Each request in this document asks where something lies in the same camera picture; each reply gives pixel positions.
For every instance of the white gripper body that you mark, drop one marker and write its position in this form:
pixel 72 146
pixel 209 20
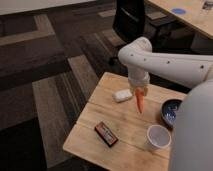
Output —
pixel 138 77

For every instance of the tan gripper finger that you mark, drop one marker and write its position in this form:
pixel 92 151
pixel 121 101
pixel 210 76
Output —
pixel 145 91
pixel 132 90

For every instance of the orange pepper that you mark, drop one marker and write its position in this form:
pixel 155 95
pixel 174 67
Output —
pixel 139 94

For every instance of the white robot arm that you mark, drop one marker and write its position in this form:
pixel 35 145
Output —
pixel 192 140

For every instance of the white sponge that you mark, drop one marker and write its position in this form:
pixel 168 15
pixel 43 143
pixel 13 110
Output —
pixel 122 95

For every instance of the dark blue patterned bowl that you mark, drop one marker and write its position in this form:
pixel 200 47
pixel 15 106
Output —
pixel 168 111

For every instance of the red brown snack packet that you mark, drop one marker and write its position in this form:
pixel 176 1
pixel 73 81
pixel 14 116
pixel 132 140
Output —
pixel 106 134

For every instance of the black office chair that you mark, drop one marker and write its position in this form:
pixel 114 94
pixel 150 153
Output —
pixel 130 19

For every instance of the blue round disc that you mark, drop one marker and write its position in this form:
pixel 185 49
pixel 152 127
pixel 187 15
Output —
pixel 178 11

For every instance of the small item on desk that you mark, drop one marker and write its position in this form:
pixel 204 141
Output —
pixel 208 5

